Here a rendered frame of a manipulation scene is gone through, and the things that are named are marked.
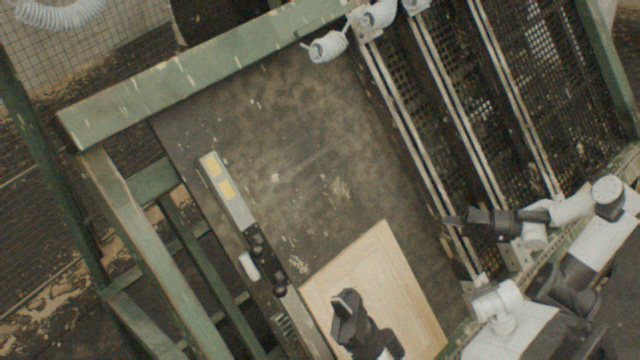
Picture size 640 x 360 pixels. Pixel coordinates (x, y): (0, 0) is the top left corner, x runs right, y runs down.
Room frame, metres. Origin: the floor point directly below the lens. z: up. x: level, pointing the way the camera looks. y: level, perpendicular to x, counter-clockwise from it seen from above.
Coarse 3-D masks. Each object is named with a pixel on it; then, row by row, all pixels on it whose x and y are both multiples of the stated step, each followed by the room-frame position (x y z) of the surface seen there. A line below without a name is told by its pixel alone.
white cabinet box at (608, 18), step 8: (600, 0) 4.22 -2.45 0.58; (608, 0) 4.52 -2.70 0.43; (616, 0) 4.65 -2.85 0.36; (600, 8) 4.22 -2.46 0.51; (608, 8) 4.69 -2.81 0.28; (528, 16) 4.59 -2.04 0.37; (608, 16) 4.68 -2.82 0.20; (568, 24) 4.36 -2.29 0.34; (608, 24) 4.67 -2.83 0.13; (536, 40) 4.53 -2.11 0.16; (536, 48) 4.52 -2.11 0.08; (536, 56) 4.51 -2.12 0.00; (544, 56) 4.47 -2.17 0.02; (584, 64) 4.24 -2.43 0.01
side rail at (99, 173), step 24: (96, 168) 1.09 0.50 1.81; (96, 192) 1.10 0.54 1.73; (120, 192) 1.07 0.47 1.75; (120, 216) 1.03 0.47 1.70; (144, 216) 1.05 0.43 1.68; (144, 240) 1.01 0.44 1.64; (144, 264) 1.00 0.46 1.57; (168, 264) 0.99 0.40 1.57; (168, 288) 0.95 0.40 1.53; (168, 312) 0.98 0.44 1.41; (192, 312) 0.93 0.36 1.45; (192, 336) 0.89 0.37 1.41; (216, 336) 0.90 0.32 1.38
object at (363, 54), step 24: (384, 0) 1.54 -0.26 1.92; (360, 24) 1.58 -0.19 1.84; (384, 24) 1.52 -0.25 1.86; (360, 48) 1.58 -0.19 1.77; (360, 72) 1.58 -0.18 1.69; (384, 72) 1.57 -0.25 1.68; (384, 96) 1.51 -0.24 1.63; (384, 120) 1.51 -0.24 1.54; (408, 120) 1.50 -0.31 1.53; (408, 144) 1.45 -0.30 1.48; (408, 168) 1.44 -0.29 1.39; (432, 168) 1.43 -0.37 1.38; (432, 192) 1.38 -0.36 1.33; (432, 216) 1.37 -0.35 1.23; (456, 240) 1.30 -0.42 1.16; (456, 264) 1.29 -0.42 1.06
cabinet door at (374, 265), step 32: (384, 224) 1.29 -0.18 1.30; (352, 256) 1.19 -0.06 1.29; (384, 256) 1.23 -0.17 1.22; (320, 288) 1.09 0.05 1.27; (384, 288) 1.16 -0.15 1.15; (416, 288) 1.19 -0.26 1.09; (320, 320) 1.03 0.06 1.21; (384, 320) 1.09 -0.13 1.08; (416, 320) 1.13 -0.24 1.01; (416, 352) 1.06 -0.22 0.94
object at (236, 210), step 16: (208, 176) 1.18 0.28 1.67; (224, 176) 1.19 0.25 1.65; (224, 208) 1.15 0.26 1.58; (240, 208) 1.15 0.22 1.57; (240, 224) 1.12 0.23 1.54; (240, 240) 1.12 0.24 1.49; (272, 288) 1.04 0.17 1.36; (288, 288) 1.05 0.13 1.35; (288, 304) 1.02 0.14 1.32; (304, 320) 1.00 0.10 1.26; (304, 336) 0.97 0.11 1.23; (320, 336) 0.99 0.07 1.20; (320, 352) 0.96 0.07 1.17
